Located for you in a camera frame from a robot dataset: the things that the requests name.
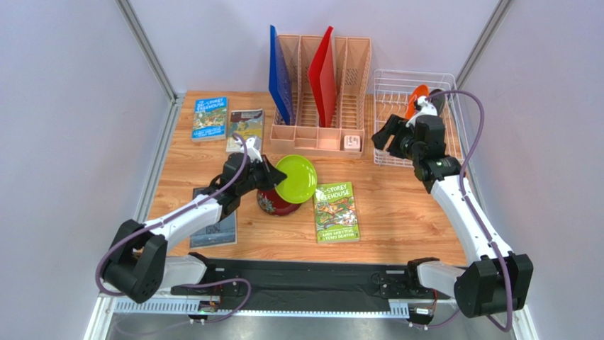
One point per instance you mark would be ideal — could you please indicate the orange plate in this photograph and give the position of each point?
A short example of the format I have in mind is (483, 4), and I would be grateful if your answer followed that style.
(413, 107)

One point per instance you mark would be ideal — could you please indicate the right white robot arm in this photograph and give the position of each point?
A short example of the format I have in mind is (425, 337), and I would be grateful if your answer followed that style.
(467, 221)

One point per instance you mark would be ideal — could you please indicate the dark red floral plate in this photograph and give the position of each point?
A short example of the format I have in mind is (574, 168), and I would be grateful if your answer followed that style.
(273, 204)

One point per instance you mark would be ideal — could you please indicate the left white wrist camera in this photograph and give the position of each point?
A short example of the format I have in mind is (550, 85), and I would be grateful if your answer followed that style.
(252, 148)

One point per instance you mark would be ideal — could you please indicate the small white pink box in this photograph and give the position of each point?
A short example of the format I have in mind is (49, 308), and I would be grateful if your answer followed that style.
(352, 143)

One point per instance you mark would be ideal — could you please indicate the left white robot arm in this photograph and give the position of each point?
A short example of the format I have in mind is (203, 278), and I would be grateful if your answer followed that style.
(137, 264)

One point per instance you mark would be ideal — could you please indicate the green treehouse book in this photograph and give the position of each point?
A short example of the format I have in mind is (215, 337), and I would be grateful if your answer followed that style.
(335, 213)

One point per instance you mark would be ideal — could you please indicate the pink plastic file organizer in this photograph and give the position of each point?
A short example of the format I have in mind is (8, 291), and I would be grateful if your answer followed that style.
(305, 136)

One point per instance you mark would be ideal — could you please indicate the red plastic folder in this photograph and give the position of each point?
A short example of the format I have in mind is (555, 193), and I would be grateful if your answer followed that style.
(321, 76)

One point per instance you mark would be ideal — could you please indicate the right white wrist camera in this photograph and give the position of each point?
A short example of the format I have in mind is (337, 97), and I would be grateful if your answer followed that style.
(422, 106)

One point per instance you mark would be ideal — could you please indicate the Nineteen Eighty-Four book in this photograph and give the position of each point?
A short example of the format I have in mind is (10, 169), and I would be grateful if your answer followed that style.
(219, 234)

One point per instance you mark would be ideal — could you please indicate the yellow grey paperback book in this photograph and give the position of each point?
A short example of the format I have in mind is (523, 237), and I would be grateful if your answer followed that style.
(247, 123)

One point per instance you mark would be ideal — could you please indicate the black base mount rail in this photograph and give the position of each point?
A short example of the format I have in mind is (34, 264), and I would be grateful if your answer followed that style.
(288, 286)

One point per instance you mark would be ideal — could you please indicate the white wire dish rack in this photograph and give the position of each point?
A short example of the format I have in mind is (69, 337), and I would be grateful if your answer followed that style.
(392, 90)

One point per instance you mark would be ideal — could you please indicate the aluminium frame rail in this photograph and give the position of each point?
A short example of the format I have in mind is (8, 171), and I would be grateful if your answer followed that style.
(200, 306)

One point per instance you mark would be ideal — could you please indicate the dark grey plate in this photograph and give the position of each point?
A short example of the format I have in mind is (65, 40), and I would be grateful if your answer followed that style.
(438, 101)

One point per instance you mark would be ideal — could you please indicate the blue treehouse book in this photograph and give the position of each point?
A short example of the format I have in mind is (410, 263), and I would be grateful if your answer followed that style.
(209, 119)

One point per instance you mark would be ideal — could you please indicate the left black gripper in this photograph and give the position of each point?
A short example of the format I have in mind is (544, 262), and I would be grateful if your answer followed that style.
(273, 177)

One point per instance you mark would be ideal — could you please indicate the blue plastic folder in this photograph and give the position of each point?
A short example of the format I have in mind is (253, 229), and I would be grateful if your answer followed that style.
(279, 80)

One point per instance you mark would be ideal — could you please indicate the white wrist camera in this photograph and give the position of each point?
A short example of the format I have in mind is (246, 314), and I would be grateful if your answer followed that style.
(422, 106)
(252, 148)

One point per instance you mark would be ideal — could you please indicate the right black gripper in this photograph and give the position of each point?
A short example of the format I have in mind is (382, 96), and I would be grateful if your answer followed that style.
(395, 139)

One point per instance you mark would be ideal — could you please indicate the green plate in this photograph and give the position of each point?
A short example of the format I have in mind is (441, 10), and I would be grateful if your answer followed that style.
(301, 179)

